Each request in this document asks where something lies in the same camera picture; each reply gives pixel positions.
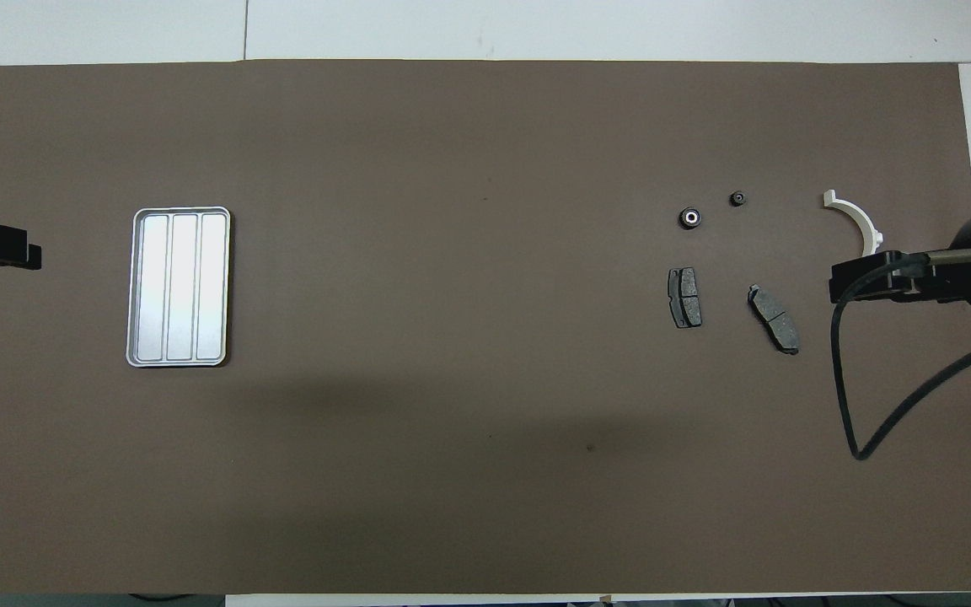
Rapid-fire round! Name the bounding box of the silver metal tray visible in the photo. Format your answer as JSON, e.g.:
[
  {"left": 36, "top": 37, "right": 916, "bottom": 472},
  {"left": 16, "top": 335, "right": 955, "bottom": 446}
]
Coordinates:
[{"left": 126, "top": 207, "right": 232, "bottom": 368}]

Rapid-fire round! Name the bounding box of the curved dark grey brake pad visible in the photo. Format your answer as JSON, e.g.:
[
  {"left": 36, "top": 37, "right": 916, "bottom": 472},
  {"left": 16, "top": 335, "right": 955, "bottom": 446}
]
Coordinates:
[{"left": 747, "top": 284, "right": 801, "bottom": 356}]

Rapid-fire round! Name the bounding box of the rectangular dark grey brake pad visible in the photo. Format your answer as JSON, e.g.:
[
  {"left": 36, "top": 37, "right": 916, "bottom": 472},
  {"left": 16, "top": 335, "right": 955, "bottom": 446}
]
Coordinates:
[{"left": 668, "top": 267, "right": 703, "bottom": 329}]

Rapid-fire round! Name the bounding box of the brown table mat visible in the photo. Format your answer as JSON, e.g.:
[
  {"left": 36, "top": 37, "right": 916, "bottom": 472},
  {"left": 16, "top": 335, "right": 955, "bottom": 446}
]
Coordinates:
[{"left": 0, "top": 61, "right": 971, "bottom": 594}]

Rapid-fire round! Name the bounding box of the white curved plastic bracket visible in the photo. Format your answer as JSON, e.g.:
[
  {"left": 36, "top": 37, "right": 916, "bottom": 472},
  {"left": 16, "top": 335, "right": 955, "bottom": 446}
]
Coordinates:
[{"left": 823, "top": 190, "right": 885, "bottom": 256}]

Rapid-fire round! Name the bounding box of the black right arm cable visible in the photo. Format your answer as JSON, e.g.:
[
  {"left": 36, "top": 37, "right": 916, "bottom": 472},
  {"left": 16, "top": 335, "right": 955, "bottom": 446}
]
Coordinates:
[{"left": 831, "top": 246, "right": 971, "bottom": 461}]

